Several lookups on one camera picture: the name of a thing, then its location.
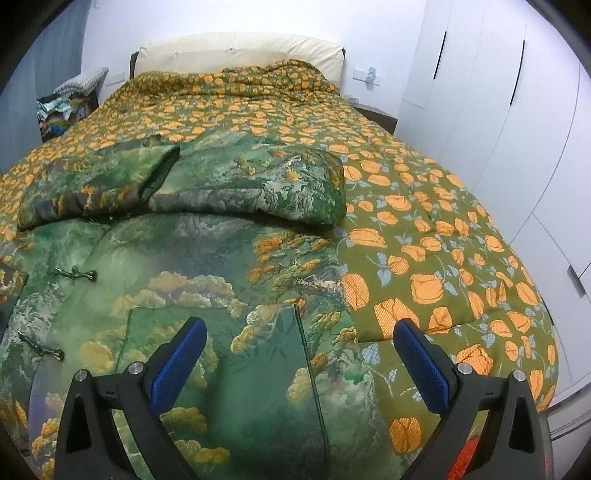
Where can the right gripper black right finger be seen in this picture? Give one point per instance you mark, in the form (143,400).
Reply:
(511,444)

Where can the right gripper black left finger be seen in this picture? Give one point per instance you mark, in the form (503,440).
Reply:
(89,445)

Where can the green landscape print padded jacket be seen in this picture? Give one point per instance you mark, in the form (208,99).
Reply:
(286,251)

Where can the pile of clothes on nightstand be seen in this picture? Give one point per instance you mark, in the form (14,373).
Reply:
(70,102)

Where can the olive orange floral bed quilt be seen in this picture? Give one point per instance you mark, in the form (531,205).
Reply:
(467,290)

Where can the dark wooden right nightstand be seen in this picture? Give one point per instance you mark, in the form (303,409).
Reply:
(381,118)

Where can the blue grey curtain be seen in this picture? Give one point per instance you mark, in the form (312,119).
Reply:
(54,57)

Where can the cream padded headboard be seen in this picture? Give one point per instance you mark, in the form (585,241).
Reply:
(200,54)

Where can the white wardrobe with black handles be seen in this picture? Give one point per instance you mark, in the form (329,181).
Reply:
(498,96)

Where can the white wall socket with plug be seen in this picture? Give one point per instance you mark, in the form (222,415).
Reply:
(368,77)

